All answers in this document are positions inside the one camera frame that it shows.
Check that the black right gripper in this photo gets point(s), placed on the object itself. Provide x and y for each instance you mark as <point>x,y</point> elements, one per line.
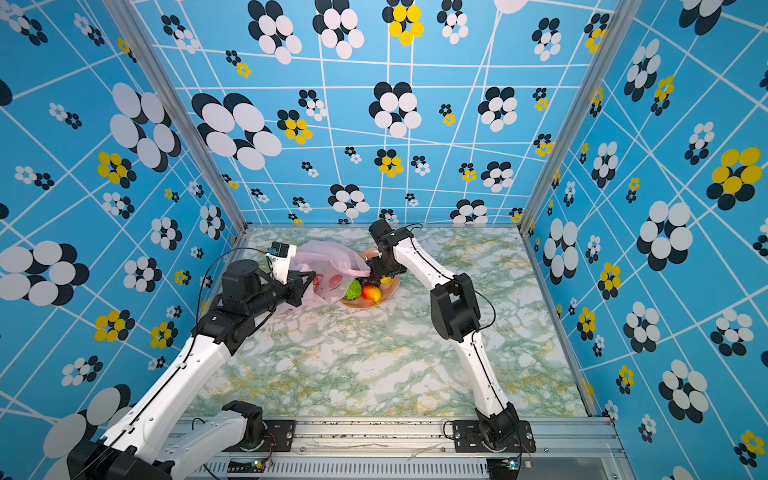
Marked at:
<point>379,271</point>

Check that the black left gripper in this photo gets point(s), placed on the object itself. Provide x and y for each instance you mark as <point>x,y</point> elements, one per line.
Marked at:
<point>297,286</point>

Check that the pink printed plastic bag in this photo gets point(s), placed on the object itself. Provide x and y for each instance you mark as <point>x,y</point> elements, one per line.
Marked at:
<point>335,265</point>

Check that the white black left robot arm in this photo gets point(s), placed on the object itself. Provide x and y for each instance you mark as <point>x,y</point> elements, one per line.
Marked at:
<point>137,445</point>

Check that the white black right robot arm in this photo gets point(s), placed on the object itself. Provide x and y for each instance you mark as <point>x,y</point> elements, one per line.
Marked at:
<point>456,317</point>

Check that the pink scalloped fruit bowl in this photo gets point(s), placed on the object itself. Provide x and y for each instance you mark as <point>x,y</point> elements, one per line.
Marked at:
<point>387,288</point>

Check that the orange yellow mango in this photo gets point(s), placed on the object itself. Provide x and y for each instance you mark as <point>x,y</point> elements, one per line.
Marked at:
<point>372,293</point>

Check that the green custard apple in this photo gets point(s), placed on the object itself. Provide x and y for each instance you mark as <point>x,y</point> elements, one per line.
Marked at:
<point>354,291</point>

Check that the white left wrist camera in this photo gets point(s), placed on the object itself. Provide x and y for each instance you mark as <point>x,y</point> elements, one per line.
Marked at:
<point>279,256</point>

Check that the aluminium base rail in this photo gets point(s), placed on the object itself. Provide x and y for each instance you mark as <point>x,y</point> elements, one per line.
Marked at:
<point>421,448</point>

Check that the aluminium frame post left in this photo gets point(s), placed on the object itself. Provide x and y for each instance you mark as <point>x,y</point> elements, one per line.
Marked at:
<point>127,21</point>

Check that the aluminium frame post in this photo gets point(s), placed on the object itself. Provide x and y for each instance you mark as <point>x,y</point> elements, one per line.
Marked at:
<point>621,20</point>
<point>127,21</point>

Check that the aluminium frame post right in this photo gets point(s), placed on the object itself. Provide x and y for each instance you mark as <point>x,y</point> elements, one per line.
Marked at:
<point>621,20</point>

